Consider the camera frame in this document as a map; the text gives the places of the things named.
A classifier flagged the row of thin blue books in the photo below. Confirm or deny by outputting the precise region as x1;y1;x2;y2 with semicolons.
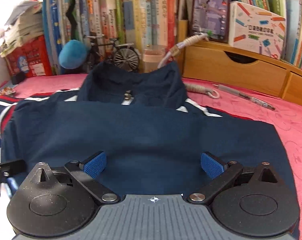
42;0;79;77

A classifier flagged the wooden drawer organiser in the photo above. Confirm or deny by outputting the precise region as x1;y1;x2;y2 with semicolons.
181;40;302;103

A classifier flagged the black smartphone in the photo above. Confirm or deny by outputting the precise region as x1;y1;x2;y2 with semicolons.
191;0;232;43

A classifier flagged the small black box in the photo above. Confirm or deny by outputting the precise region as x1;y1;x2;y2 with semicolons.
11;73;26;85

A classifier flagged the navy and white jacket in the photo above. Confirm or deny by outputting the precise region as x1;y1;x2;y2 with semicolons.
0;60;302;240

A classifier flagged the pink plastic cup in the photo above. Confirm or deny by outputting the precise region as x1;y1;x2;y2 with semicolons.
142;47;166;73

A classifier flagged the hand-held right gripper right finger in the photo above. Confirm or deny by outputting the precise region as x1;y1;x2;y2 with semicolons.
187;151;279;204

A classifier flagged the black strap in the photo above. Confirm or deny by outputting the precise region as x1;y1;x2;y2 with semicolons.
66;0;85;43

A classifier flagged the black model bicycle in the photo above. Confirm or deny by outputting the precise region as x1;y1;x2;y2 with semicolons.
86;35;140;73

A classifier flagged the red plastic crate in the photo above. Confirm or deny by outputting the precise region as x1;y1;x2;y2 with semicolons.
5;35;54;78

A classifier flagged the row of pale blue books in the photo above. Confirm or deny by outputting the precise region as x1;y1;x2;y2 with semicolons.
281;0;302;72

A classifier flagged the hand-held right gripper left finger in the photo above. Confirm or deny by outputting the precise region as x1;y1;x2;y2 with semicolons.
28;151;121;204

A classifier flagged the stack of paper workbooks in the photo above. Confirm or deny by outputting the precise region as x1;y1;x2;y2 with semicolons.
0;0;45;57

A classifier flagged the row of thick colourful books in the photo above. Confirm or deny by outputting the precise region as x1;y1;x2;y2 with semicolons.
76;0;191;55

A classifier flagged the blue plush ball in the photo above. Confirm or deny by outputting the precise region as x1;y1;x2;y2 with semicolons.
58;40;89;69

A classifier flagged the beige woven skipping rope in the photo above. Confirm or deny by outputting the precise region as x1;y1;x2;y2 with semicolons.
158;32;221;99

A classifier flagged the white pencil-print box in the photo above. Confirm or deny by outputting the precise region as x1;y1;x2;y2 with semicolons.
228;1;287;60

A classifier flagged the clear pen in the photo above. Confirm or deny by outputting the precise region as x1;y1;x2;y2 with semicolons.
213;83;277;111

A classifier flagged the red snack packet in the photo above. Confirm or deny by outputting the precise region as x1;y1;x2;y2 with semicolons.
0;86;16;97

